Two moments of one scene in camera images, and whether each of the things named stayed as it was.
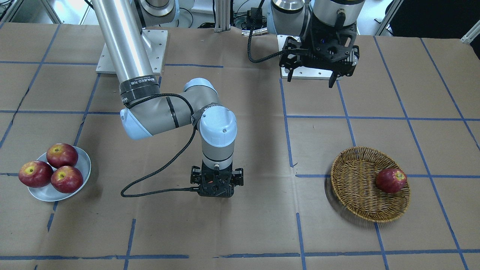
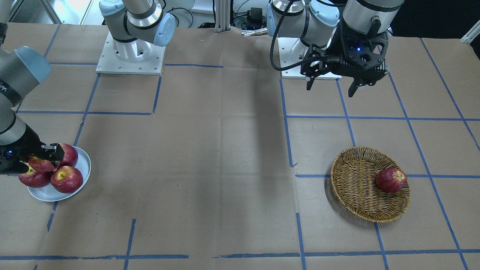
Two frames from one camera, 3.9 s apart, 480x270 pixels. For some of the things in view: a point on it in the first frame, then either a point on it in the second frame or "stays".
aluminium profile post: [222, 15] stays
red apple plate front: [66, 179] stays
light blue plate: [48, 193] stays
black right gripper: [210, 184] -> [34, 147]
